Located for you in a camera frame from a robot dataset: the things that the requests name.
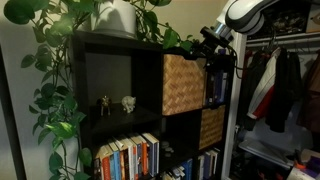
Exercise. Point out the light blue spine book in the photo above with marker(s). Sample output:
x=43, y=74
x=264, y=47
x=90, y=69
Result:
x=116, y=166

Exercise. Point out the white and red jacket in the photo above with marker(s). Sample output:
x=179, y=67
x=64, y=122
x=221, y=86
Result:
x=263, y=86

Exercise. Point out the purple object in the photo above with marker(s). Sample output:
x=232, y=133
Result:
x=313, y=165

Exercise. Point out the dark printed box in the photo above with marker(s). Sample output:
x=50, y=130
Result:
x=290, y=16

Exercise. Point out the black jacket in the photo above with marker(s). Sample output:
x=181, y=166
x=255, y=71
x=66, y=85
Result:
x=283, y=93

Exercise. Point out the white flat board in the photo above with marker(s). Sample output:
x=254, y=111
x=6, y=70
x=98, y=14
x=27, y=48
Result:
x=263, y=150

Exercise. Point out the blue and white book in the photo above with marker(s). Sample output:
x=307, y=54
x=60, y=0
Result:
x=152, y=156

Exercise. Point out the beige box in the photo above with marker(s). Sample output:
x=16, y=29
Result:
x=314, y=18

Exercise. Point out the black spine book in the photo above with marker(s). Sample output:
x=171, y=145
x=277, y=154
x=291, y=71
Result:
x=97, y=170
x=210, y=90

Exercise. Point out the woven bamboo basket drawer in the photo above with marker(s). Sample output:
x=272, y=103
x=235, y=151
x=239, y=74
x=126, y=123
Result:
x=211, y=126
x=183, y=83

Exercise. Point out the small blue round object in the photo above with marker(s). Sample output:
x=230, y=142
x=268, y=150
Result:
x=222, y=52

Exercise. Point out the white elephant figurine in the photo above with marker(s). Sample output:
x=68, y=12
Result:
x=128, y=103

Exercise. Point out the closet shelf with rod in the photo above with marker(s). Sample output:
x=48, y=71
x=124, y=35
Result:
x=286, y=36

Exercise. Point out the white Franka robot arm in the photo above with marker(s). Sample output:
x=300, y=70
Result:
x=246, y=13

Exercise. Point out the white plastic object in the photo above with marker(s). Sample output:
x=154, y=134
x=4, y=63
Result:
x=300, y=174

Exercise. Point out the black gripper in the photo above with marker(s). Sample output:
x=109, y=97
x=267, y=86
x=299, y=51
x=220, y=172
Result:
x=215, y=44

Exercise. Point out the green pothos plant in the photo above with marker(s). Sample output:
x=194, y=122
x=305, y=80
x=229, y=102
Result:
x=18, y=11

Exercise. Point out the dark grey garment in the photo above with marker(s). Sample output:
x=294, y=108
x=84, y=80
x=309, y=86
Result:
x=248, y=86

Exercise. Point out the red orange spine book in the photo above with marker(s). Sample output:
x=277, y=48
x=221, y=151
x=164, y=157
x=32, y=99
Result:
x=106, y=170

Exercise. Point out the gold elephant figurine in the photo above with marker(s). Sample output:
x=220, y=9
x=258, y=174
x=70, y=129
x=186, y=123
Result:
x=105, y=101

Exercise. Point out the brown garment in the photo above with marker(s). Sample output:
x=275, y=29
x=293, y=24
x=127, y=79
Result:
x=311, y=93

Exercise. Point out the thin orange spine book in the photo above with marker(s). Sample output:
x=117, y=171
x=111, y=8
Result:
x=135, y=163

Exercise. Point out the brown spine book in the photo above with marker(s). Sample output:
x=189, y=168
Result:
x=122, y=166

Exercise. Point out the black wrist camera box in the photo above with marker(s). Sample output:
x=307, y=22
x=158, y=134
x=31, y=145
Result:
x=208, y=32

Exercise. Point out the dark blue spine book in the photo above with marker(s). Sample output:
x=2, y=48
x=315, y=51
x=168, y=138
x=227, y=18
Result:
x=139, y=160

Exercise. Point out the dark cube bookshelf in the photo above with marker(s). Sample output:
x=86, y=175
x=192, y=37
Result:
x=80, y=83

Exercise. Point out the white door frame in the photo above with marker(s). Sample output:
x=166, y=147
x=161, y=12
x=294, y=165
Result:
x=233, y=116

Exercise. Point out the grey pebble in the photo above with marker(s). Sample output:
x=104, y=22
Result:
x=169, y=150
x=165, y=144
x=167, y=155

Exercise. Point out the dark door edge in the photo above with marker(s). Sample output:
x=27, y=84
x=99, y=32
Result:
x=10, y=133

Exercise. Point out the purple blue spine book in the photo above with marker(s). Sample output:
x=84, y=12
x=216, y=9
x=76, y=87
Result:
x=206, y=166

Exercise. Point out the white plant pot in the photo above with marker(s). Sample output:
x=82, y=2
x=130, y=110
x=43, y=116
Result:
x=113, y=16

